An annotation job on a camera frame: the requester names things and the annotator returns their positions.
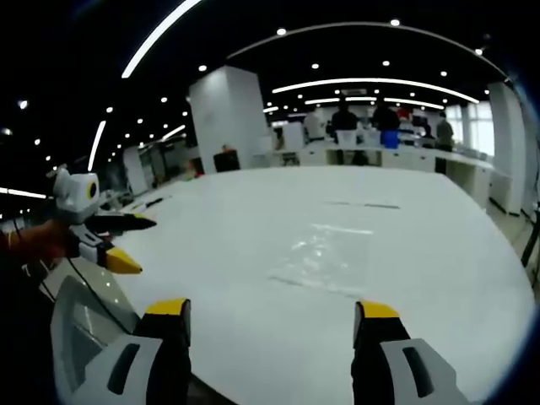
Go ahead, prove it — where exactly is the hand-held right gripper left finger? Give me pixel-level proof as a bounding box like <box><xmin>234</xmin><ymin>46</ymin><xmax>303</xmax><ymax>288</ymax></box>
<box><xmin>71</xmin><ymin>297</ymin><xmax>193</xmax><ymax>405</ymax></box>

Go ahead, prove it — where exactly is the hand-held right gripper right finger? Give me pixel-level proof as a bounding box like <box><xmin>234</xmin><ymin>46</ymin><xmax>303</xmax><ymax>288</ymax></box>
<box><xmin>350</xmin><ymin>300</ymin><xmax>470</xmax><ymax>405</ymax></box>

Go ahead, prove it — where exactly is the clear resealable plastic bag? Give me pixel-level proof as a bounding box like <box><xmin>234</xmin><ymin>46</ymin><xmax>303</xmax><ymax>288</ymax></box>
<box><xmin>267</xmin><ymin>222</ymin><xmax>375</xmax><ymax>297</ymax></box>

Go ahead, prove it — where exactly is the short ceiling light strip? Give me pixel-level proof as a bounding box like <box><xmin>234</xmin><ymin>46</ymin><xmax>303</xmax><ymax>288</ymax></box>
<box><xmin>87</xmin><ymin>120</ymin><xmax>108</xmax><ymax>172</ymax></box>

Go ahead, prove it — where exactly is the black box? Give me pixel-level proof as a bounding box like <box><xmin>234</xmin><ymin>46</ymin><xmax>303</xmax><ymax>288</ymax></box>
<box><xmin>213</xmin><ymin>151</ymin><xmax>241</xmax><ymax>173</ymax></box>

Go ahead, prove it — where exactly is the wide white pillar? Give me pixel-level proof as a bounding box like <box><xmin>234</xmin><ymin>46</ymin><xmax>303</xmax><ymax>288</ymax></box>
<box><xmin>187</xmin><ymin>65</ymin><xmax>272</xmax><ymax>175</ymax></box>

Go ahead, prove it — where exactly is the long white counter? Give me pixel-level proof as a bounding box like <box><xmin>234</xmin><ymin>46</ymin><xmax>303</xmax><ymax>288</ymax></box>
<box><xmin>252</xmin><ymin>143</ymin><xmax>495</xmax><ymax>210</ymax></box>

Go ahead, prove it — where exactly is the black tripod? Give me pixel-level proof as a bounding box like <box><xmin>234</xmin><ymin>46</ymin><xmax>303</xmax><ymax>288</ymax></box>
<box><xmin>521</xmin><ymin>202</ymin><xmax>540</xmax><ymax>267</ymax></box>

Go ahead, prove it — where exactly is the long ceiling light strip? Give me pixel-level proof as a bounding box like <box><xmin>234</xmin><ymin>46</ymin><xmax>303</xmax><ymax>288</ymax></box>
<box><xmin>121</xmin><ymin>0</ymin><xmax>204</xmax><ymax>79</ymax></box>

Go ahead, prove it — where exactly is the white bin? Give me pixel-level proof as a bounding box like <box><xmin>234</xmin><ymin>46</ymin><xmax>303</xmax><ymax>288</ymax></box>
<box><xmin>335</xmin><ymin>129</ymin><xmax>358</xmax><ymax>149</ymax></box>

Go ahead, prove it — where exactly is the narrow white pillar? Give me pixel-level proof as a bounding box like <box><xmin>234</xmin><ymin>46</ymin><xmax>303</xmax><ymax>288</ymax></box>
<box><xmin>487</xmin><ymin>81</ymin><xmax>529</xmax><ymax>216</ymax></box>

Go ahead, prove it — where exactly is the curved ceiling light strip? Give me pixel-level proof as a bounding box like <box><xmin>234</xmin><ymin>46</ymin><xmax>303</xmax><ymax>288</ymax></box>
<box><xmin>271</xmin><ymin>77</ymin><xmax>481</xmax><ymax>105</ymax></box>

